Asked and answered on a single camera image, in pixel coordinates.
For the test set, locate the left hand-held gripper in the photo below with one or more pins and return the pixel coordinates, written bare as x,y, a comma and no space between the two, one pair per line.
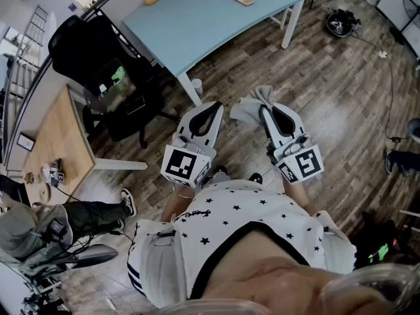
183,169

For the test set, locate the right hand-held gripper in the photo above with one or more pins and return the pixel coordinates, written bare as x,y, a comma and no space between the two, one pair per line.
303,166

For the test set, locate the grey cloth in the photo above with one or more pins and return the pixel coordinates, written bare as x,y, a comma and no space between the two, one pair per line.
249,110

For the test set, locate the person's right forearm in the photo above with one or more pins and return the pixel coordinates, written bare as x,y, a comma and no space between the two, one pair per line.
300,197

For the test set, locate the person's left forearm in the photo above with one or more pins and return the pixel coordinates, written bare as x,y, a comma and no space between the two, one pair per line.
177,202

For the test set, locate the white cup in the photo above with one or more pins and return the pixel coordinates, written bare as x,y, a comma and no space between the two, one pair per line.
197,86

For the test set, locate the person's left shoe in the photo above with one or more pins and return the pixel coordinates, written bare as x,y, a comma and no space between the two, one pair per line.
219,171

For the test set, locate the person's shoe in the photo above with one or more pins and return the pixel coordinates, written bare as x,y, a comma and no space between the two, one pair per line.
390,162
256,178
219,171
129,202

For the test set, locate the person's right shoe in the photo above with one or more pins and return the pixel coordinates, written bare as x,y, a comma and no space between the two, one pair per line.
256,178

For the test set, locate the black tablet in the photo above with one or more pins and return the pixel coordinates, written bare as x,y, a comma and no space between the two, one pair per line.
135,105

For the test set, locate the light blue table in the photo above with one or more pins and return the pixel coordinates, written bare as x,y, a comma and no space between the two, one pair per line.
203,28

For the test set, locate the clear plastic box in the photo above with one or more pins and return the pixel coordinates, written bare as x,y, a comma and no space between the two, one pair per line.
111,89

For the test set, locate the white star print shirt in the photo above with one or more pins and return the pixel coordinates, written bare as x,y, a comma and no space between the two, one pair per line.
243,222

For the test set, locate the white power adapter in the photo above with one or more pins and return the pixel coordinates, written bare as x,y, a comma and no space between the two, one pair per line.
383,54

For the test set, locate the grey round stool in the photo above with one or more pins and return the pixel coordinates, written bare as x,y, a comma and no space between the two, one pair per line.
415,129

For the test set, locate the wooden side table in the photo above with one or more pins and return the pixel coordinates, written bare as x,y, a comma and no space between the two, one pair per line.
62,136

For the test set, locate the black office chair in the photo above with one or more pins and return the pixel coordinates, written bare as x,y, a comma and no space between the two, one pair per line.
82,48

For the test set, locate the small gripper device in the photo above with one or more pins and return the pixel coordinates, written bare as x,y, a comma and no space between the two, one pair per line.
56,174

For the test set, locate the black bag with green patch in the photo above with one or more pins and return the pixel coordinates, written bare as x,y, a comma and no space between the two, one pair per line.
380,241

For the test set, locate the black standing fan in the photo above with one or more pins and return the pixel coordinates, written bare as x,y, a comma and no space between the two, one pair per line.
410,12

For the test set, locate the round wooden plate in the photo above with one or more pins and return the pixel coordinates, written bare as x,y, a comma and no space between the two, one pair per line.
44,194

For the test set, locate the small framed card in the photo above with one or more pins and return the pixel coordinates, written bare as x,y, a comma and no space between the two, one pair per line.
26,141

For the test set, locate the small colourful toy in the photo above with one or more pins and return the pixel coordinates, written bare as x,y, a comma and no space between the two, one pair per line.
29,177

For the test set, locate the black metal railing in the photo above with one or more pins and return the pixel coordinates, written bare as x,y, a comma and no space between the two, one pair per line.
29,38

